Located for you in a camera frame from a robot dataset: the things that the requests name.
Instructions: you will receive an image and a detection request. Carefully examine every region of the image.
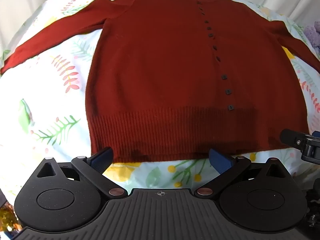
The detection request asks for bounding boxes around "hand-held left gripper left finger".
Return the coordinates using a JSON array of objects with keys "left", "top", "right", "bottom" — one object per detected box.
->
[{"left": 37, "top": 147, "right": 126, "bottom": 197}]

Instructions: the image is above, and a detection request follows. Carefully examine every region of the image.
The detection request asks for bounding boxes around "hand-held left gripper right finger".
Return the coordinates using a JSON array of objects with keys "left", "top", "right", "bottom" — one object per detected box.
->
[{"left": 196, "top": 148, "right": 285, "bottom": 197}]

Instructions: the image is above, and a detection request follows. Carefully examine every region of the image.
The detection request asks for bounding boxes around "floral bed sheet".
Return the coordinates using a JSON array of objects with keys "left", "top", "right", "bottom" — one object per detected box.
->
[{"left": 0, "top": 0, "right": 320, "bottom": 205}]

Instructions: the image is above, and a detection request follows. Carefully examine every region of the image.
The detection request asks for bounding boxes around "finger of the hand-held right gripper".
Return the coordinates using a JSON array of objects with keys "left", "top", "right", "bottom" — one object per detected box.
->
[{"left": 280, "top": 129, "right": 304, "bottom": 147}]

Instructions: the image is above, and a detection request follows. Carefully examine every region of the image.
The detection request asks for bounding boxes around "purple plush toy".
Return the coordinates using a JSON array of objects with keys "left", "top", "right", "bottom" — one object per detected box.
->
[{"left": 303, "top": 26, "right": 320, "bottom": 49}]

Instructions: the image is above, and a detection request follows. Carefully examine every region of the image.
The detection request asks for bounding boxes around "yellow patterned object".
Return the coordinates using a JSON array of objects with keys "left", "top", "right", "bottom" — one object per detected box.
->
[{"left": 0, "top": 202, "right": 19, "bottom": 233}]

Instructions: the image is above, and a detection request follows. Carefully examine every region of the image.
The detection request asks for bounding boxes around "red knit cardigan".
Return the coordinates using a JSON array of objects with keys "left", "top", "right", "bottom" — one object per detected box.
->
[{"left": 0, "top": 0, "right": 320, "bottom": 163}]

